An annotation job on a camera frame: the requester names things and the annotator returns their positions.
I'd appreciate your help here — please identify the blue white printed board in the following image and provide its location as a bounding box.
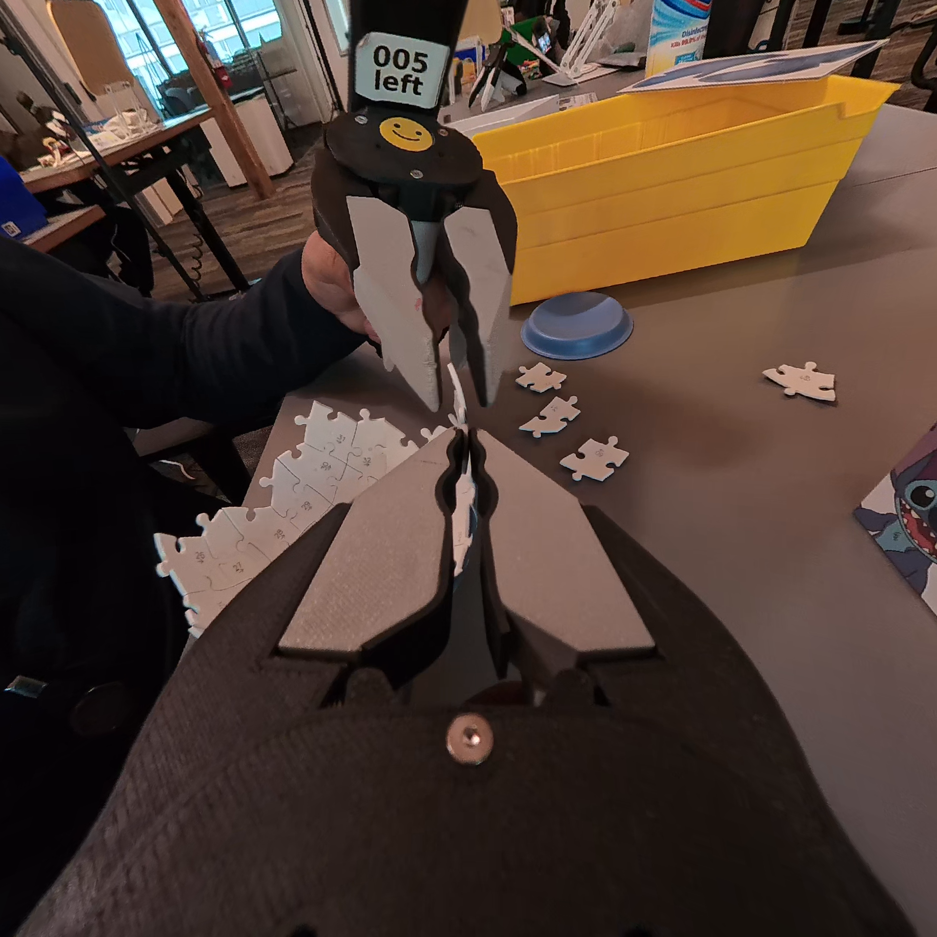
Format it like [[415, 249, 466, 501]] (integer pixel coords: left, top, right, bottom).
[[618, 40, 890, 95]]

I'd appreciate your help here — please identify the disinfectant wipes canister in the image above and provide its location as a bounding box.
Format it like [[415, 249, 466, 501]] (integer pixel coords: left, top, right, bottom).
[[644, 0, 707, 78]]

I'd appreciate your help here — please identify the assembled white puzzle ball section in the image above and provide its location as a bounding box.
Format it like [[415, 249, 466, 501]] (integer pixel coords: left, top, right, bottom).
[[154, 399, 451, 638]]

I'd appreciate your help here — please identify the blue round puzzle stand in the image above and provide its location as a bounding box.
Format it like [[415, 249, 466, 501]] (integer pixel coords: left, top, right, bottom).
[[520, 291, 634, 361]]

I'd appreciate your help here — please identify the white cabinet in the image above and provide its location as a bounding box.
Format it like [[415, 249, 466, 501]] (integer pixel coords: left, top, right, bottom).
[[201, 95, 294, 187]]

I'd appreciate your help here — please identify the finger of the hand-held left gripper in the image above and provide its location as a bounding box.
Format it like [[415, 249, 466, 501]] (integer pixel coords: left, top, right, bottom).
[[346, 195, 444, 413], [441, 200, 512, 409]]

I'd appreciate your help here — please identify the person's dark clothed torso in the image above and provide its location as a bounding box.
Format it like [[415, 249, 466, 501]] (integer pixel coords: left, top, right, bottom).
[[0, 410, 243, 937]]

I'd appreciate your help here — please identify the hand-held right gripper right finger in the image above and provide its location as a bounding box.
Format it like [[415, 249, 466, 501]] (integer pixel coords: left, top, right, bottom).
[[470, 429, 657, 695]]

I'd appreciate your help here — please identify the person's left forearm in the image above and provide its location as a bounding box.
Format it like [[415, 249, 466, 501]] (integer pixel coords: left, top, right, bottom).
[[0, 238, 367, 433]]

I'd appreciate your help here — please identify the wooden workbench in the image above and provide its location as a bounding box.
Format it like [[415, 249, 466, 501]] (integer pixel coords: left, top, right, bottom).
[[18, 110, 221, 195]]

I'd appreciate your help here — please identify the wooden post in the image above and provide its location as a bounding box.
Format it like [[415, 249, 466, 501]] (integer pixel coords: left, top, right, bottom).
[[154, 0, 278, 200]]

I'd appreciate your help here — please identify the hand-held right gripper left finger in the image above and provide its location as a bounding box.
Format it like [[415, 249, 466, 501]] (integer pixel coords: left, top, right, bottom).
[[277, 427, 468, 691]]

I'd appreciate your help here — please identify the yellow plastic bin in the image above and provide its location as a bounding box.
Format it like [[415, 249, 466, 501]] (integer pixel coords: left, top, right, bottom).
[[468, 73, 901, 307]]

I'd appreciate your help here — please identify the person's left hand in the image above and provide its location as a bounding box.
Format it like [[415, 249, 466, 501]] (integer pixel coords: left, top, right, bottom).
[[302, 229, 385, 345]]

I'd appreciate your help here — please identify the blue storage bin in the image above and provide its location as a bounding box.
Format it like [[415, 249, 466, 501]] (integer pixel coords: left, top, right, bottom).
[[0, 157, 48, 239]]

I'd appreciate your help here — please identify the cartoon printed puzzle box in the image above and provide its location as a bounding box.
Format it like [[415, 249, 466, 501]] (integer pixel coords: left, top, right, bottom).
[[854, 423, 937, 619]]

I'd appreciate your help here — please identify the black tripod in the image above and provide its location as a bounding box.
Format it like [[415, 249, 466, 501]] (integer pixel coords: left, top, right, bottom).
[[0, 15, 253, 297]]

